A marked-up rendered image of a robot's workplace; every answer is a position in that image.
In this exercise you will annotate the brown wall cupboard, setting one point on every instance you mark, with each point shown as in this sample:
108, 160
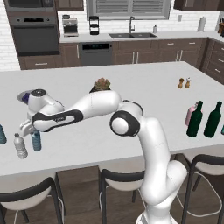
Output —
70, 4
198, 4

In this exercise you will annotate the knife block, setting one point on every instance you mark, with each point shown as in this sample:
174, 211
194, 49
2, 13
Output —
221, 26

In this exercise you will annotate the black wall oven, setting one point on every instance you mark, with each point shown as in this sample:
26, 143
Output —
35, 35

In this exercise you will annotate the dark green glass bottle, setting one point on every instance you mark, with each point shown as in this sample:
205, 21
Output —
194, 121
213, 121

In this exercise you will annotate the grey bowl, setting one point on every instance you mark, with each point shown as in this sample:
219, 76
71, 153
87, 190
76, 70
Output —
22, 96

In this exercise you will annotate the built-in microwave oven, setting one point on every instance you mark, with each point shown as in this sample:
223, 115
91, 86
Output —
29, 3

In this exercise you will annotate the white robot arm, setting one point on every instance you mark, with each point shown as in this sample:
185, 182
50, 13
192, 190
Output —
157, 145

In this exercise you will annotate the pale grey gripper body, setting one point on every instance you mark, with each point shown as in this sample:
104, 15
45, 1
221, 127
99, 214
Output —
27, 127

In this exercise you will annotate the pink bottle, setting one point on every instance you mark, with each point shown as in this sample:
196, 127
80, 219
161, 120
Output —
189, 114

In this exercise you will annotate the brown lower cupboards with sink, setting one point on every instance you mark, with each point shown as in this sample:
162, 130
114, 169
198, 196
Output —
157, 52

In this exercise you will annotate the potted succulent plant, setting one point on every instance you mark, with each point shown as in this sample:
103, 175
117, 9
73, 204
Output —
101, 84

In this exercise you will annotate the brown cupboards beside oven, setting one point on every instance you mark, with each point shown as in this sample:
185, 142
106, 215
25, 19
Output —
55, 59

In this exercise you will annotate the grey dishwasher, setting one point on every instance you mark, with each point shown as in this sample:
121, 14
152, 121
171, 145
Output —
95, 54

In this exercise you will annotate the brown pepper shaker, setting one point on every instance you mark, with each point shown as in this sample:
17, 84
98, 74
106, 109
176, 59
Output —
181, 83

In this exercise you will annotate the dark tap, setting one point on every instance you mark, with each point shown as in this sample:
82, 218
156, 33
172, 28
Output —
131, 24

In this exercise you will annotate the soap dispenser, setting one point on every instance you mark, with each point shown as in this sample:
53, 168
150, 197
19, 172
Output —
155, 29

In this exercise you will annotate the teal bottle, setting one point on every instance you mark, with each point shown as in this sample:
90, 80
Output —
222, 130

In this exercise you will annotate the paper towel roll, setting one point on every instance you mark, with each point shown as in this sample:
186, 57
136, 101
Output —
201, 24

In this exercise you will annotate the brown corner drawer cupboards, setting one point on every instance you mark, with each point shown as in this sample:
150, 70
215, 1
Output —
217, 61

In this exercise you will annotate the dark blue plastic bottle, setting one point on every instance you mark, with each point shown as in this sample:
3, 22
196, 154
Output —
1, 135

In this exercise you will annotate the wall outlet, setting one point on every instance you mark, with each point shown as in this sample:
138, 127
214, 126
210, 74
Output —
180, 18

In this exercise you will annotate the silver coffee machine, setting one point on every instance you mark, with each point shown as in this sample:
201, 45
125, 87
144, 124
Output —
70, 26

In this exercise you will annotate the window with grey blinds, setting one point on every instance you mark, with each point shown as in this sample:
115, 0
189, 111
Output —
128, 7

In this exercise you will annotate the black stool with white seat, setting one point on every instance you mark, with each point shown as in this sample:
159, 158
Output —
207, 166
29, 198
122, 180

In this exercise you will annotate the dark sink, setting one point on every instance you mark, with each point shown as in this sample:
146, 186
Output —
132, 35

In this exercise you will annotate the clear plastic bottle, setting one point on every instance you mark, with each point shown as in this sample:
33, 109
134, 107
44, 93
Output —
20, 147

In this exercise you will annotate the white-topped salt shaker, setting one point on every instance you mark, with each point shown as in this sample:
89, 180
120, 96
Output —
187, 83

